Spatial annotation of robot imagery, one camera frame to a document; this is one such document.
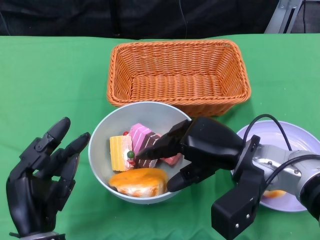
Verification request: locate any grey round bowl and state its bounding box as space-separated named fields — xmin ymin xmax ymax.
xmin=87 ymin=101 xmax=193 ymax=205

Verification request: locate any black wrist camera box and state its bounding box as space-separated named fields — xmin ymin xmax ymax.
xmin=211 ymin=134 xmax=266 ymax=238

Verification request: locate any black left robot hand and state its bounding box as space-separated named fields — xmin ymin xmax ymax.
xmin=6 ymin=116 xmax=91 ymax=236

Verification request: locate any black backdrop cloth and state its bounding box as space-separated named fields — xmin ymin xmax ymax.
xmin=0 ymin=0 xmax=280 ymax=41

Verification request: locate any plump orange croissant bread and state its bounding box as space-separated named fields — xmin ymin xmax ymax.
xmin=263 ymin=189 xmax=287 ymax=199

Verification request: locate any orange wicker basket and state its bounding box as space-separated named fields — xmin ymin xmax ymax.
xmin=106 ymin=39 xmax=252 ymax=118

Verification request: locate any black cable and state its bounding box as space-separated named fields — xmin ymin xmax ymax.
xmin=241 ymin=114 xmax=293 ymax=152
xmin=301 ymin=0 xmax=307 ymax=33
xmin=263 ymin=154 xmax=320 ymax=187

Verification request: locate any pink layered cake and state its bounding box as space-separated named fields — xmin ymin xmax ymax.
xmin=159 ymin=153 xmax=182 ymax=166

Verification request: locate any lavender round plate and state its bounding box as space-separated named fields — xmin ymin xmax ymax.
xmin=229 ymin=120 xmax=320 ymax=213

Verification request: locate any orange donut bread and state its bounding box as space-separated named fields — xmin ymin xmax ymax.
xmin=108 ymin=167 xmax=169 ymax=198

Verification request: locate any yellow cake slice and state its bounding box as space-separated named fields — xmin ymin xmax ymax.
xmin=109 ymin=134 xmax=136 ymax=173

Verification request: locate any pink brown striped cake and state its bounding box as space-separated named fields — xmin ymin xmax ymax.
xmin=128 ymin=123 xmax=162 ymax=168

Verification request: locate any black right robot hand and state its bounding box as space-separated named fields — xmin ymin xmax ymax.
xmin=136 ymin=117 xmax=247 ymax=193

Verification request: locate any grey metal frame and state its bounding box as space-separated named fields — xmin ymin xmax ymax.
xmin=264 ymin=0 xmax=305 ymax=35

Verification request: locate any green tablecloth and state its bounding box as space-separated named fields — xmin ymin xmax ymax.
xmin=0 ymin=33 xmax=320 ymax=240

